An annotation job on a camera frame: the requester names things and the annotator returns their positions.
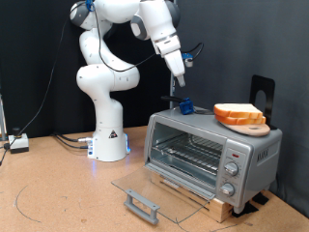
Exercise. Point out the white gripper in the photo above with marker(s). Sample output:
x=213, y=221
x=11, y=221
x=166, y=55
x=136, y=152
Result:
x=174, y=61

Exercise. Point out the metal spatula with blue grip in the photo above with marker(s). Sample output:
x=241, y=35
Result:
x=187, y=105

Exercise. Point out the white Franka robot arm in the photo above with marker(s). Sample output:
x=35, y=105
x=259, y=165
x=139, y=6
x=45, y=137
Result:
x=106, y=80

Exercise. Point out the silver oven knob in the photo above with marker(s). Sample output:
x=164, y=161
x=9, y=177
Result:
x=231, y=168
x=227, y=189

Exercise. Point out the silver toaster oven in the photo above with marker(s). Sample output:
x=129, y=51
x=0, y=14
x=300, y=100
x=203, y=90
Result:
x=257, y=154

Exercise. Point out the tall metal pole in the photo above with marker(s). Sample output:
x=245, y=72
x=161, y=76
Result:
x=172, y=92

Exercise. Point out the grey curtain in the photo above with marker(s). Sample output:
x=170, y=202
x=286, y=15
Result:
x=241, y=38

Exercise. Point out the black metal bookend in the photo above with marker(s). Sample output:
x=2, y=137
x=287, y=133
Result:
x=257, y=83

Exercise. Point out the round wooden cutting board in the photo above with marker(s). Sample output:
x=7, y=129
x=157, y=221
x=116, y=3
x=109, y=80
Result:
x=254, y=130

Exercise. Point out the wooden slatted block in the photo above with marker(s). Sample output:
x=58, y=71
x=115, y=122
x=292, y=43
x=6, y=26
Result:
x=222, y=209

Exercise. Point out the black foam pad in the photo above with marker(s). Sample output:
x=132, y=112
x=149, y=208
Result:
x=261, y=198
x=244, y=209

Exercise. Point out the black curtain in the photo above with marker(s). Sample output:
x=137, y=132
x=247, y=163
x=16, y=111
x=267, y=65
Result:
x=32, y=64

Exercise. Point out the white box with black button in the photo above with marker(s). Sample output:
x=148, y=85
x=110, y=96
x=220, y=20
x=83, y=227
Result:
x=18, y=143

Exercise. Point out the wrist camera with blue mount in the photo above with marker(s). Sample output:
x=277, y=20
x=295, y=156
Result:
x=188, y=61

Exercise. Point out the short metal post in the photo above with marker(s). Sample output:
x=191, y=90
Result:
x=2, y=116

